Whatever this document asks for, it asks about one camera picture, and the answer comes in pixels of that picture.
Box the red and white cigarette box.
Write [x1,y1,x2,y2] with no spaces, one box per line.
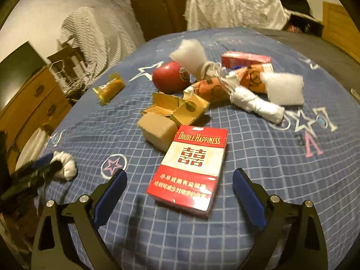
[147,125,229,219]

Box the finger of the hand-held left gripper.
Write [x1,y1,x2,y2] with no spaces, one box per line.
[38,160,64,180]
[31,153,57,172]

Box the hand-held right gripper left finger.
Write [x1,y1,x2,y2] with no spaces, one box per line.
[30,169,128,270]

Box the wooden dresser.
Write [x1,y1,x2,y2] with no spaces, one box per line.
[0,65,74,172]

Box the dark wooden wardrobe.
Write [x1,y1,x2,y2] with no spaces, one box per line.
[112,0,287,43]

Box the white rolled cloth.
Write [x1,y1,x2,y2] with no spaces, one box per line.
[229,86,285,124]

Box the yellow snack packet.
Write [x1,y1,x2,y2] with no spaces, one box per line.
[93,73,126,106]

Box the tan foam block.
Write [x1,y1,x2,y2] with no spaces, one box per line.
[137,112,179,152]

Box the orange paper wrapper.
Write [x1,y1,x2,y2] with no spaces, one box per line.
[183,77,234,103]
[231,63,275,93]

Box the black screen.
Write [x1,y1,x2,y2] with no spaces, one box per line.
[0,41,48,110]

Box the grey striped blanket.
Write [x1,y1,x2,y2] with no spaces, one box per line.
[58,0,147,82]

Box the white foam sheet piece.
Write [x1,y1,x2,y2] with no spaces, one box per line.
[169,39,209,78]
[260,72,306,106]

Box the open gold cardboard box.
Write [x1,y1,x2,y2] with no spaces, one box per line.
[141,91,211,127]

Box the white plastic bag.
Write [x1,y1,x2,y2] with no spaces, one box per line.
[15,126,51,172]

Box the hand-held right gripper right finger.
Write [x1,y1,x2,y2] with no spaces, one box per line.
[232,168,329,270]

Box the red ball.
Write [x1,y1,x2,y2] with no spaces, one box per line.
[152,61,190,93]

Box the black clothing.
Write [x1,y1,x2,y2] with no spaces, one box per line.
[270,0,313,17]

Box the white satin cloth cover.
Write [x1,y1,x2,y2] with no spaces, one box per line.
[184,0,290,31]

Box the flat red carton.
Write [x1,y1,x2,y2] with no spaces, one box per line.
[221,51,272,68]

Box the blue checked bedsheet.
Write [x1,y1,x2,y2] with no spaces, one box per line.
[36,28,360,270]

